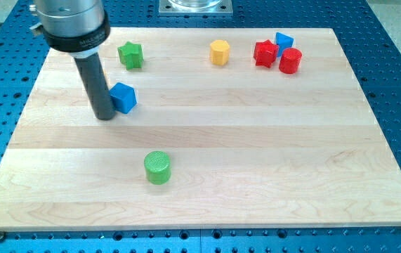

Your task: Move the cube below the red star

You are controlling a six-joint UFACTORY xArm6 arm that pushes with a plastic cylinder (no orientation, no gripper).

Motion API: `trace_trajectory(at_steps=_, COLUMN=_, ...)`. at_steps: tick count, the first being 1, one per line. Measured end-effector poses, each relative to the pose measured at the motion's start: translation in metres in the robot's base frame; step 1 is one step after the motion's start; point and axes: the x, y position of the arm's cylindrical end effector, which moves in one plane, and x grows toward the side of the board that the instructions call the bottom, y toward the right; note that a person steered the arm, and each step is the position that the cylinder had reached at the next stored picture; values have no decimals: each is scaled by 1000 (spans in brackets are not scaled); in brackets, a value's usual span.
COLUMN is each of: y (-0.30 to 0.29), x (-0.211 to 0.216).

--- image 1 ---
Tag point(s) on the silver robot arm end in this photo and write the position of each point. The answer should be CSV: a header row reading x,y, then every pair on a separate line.
x,y
77,27

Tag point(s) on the green star block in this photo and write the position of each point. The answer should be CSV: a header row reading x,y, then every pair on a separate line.
x,y
131,55

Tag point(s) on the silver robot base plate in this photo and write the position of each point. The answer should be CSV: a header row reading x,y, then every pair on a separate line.
x,y
168,8

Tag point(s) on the red cylinder block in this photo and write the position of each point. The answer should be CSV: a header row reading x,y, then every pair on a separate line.
x,y
290,60

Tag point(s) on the red star block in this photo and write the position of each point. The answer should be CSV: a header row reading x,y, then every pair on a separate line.
x,y
265,53

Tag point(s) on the green cylinder block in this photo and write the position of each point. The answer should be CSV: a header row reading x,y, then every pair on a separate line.
x,y
157,166

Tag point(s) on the yellow hexagon block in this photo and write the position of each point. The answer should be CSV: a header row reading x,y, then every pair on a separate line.
x,y
219,52

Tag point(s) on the blue perforated base table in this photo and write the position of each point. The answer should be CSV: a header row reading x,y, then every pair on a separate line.
x,y
370,35

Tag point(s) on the blue triangle block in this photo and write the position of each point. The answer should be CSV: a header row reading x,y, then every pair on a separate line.
x,y
283,41

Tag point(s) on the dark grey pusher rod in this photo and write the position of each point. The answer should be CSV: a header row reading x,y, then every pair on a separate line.
x,y
93,78

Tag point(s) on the wooden board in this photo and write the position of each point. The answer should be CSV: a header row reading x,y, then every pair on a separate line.
x,y
250,147

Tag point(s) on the blue cube block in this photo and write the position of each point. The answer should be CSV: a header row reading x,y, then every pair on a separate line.
x,y
123,97

